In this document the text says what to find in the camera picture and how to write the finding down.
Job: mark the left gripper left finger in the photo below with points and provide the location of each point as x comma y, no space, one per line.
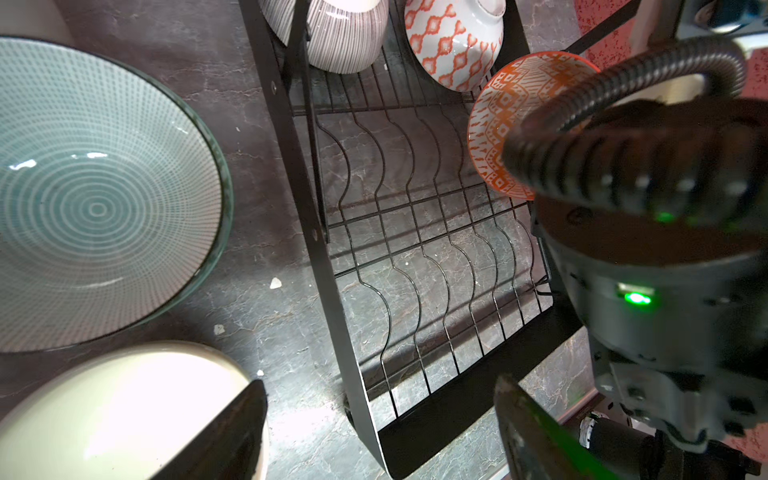
233,446

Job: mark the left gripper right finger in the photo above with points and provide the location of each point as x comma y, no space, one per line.
536,446

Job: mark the white bottom bowl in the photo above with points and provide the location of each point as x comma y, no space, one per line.
123,415

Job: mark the teal line pattern bowl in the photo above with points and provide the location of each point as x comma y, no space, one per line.
116,199

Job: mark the orange pattern bowl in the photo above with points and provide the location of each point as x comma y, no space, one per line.
514,91

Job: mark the blue triangle pattern bowl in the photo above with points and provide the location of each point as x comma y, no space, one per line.
456,42

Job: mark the pink striped bowl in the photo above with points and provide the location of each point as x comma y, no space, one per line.
341,37

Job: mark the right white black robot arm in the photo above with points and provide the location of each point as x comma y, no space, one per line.
651,195

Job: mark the white ceramic mug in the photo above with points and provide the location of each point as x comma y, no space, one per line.
37,19

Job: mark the black wire dish rack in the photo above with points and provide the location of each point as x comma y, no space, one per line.
431,284

